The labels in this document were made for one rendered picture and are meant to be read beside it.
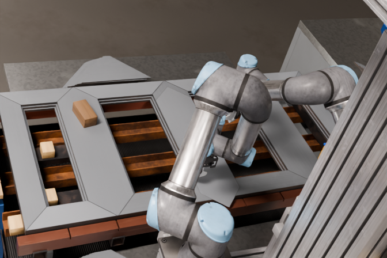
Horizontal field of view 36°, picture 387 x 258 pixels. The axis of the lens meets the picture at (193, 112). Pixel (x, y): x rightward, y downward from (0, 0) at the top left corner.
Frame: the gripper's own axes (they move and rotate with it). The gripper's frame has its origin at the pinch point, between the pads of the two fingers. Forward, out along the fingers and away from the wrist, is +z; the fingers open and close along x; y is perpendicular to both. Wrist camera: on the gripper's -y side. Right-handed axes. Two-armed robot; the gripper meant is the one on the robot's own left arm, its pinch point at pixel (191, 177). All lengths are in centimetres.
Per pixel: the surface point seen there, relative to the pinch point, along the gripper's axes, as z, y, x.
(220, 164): 0.6, 16.0, 5.0
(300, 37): -13, 91, 74
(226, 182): 0.6, 14.1, -4.8
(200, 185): 0.7, 2.6, -4.0
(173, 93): 1, 11, 52
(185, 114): 0.6, 12.0, 37.2
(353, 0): 84, 299, 258
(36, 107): 3, -52, 52
